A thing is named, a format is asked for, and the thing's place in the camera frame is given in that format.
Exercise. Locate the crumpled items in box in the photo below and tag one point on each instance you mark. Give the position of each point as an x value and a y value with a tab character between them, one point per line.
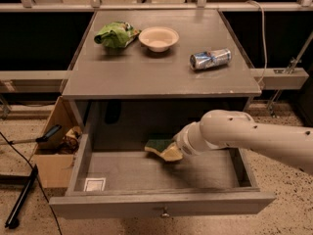
70	142

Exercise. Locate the metal railing frame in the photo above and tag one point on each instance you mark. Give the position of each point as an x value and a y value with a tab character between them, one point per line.
42	39

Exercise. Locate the grey wooden cabinet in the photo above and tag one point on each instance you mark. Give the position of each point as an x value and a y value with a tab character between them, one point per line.
135	92

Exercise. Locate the open grey top drawer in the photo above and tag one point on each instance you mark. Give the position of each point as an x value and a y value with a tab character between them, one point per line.
139	184

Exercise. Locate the black handled grabber tool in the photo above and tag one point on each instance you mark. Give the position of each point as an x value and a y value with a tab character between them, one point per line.
44	138

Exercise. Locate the crumpled green chip bag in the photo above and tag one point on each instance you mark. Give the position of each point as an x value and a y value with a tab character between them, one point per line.
116	35

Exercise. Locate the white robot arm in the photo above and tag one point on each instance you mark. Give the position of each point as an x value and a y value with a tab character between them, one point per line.
219	129

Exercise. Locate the white sticker in drawer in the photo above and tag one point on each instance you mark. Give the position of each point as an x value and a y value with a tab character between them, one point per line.
94	184

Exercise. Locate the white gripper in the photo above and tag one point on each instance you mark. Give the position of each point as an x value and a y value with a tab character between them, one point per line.
183	141

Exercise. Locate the green and yellow sponge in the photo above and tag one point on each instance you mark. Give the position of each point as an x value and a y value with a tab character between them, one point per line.
159	144

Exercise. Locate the metal drawer knob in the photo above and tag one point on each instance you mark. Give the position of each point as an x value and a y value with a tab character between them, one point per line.
165	213

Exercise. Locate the blue silver soda can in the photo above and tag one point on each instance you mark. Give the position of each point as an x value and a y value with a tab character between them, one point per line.
210	59

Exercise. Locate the black bar on floor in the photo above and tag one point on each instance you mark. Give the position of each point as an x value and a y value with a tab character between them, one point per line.
12	221

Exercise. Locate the cardboard box on floor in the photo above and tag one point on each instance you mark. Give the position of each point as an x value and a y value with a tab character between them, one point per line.
55	169

